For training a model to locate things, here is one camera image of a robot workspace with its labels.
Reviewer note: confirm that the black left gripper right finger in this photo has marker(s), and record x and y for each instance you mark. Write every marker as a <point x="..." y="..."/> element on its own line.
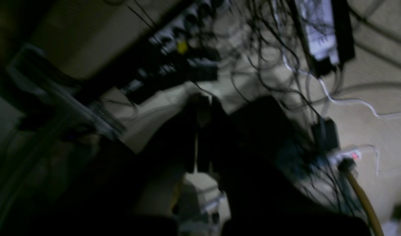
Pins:
<point x="262" y="200"/>

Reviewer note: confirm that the black labelled power brick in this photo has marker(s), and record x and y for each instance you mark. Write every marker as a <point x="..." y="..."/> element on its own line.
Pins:
<point x="325" y="31"/>

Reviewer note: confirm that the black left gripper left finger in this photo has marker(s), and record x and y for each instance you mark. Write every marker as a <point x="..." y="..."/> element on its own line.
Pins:
<point x="143" y="180"/>

